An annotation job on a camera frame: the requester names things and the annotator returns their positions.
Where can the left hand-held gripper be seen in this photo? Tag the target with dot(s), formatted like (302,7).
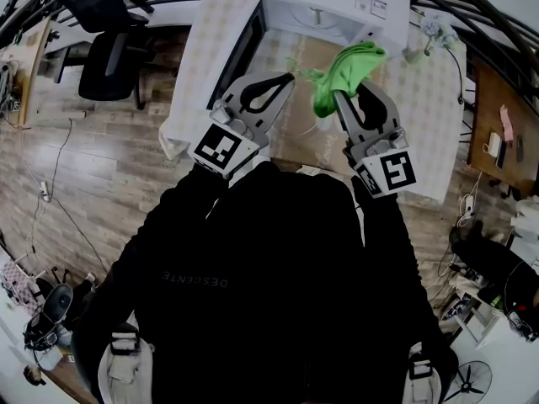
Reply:
(219,150)

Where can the white desk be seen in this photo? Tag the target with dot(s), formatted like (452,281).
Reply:
(168,20)

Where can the pink checked box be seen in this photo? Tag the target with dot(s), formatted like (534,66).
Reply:
(17,288)

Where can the person's left forearm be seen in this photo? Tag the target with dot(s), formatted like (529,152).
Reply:
(198,192)

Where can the dark wooden table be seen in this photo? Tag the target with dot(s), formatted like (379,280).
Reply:
(488,99)

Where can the small white box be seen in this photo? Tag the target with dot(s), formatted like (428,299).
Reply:
(494,145)

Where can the green cloth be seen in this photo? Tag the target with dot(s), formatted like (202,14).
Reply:
(349,70)

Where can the brown wooden desk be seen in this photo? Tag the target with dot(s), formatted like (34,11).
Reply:
(71,381)

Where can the light wooden desk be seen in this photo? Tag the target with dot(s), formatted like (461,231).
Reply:
(35,57)

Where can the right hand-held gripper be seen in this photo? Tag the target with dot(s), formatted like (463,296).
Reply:
(393,171)

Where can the black round fan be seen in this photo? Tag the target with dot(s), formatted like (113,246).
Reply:
(57,303)

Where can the pale blue artificial flowers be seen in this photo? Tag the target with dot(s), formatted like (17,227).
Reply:
(440,32)

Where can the pale green vase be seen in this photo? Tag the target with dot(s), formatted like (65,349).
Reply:
(412,55)

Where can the dark phone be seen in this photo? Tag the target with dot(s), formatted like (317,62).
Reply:
(502,154)
(519,147)

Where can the black office chair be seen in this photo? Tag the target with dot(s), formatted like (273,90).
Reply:
(109,74)
(97,2)

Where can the pink paper notes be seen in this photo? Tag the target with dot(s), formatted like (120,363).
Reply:
(507,122)

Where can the small white floor power strip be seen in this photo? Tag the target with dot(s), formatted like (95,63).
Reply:
(44,192)

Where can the long white power strip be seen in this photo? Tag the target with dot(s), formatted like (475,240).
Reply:
(76,115)

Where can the person's right forearm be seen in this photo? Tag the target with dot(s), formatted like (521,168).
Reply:
(383,230)

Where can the person's black-clothed torso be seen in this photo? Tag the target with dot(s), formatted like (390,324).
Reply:
(261,267)

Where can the white shelf unit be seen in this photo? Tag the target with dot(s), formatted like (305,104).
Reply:
(484,326)

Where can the black metal railing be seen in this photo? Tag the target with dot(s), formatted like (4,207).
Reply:
(476,4)

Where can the black standing floor fan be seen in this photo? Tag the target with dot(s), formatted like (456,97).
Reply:
(467,383)

